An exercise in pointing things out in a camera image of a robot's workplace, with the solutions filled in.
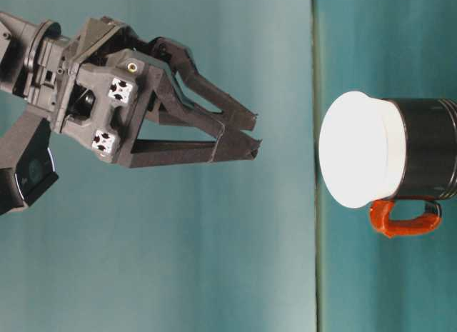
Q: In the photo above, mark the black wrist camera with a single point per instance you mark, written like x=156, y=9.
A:
x=32, y=171

